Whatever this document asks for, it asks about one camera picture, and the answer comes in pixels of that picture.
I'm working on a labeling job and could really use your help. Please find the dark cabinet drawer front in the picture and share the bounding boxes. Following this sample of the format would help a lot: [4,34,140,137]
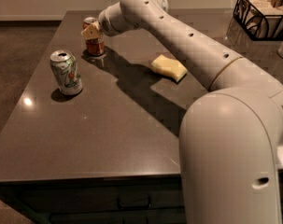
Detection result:
[19,179,187,213]

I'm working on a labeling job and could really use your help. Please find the white green soda can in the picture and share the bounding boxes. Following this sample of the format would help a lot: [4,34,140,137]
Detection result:
[50,49,83,96]

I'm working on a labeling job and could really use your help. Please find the black drawer handle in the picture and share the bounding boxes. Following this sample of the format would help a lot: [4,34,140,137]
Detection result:
[117,196,151,210]

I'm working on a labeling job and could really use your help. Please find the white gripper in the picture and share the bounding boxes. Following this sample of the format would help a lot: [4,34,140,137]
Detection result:
[81,3,136,40]

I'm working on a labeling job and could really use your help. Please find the orange coke can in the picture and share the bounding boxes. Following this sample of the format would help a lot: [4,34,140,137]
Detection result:
[83,17,105,56]

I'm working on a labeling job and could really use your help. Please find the black wire napkin basket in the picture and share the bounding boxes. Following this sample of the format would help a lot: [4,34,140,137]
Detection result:
[233,0,283,42]

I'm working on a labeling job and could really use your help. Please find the yellow sponge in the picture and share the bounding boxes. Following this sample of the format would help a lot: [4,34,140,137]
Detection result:
[149,55,187,82]

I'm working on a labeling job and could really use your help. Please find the paper napkins in basket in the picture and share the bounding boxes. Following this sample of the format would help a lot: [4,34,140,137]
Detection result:
[242,0,283,39]

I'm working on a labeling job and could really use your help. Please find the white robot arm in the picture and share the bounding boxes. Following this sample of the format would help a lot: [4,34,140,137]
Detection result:
[99,0,283,224]

